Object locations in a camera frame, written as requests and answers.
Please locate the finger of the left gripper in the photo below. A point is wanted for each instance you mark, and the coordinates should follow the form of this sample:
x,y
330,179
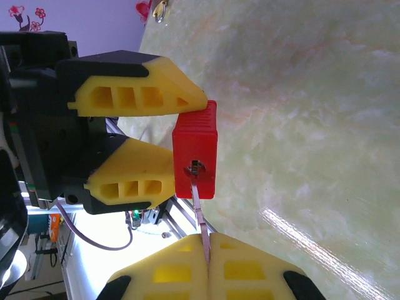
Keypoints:
x,y
168,81
140,162

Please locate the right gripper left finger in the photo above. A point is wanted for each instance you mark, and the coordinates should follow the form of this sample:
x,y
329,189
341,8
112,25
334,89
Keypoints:
x,y
143,272

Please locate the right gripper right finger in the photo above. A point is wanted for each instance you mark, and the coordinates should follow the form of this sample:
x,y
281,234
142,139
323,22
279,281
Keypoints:
x,y
272,275

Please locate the red padlock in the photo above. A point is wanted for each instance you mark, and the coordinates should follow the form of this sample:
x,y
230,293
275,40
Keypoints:
x,y
193,140

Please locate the brass padlock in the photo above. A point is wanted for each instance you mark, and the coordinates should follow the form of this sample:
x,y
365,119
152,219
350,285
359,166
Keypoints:
x,y
158,9

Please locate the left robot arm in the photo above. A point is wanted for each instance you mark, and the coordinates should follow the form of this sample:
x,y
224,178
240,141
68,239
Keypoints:
x,y
12,218

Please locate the orange box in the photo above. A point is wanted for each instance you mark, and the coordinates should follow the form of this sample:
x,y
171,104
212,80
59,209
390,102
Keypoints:
x,y
54,228

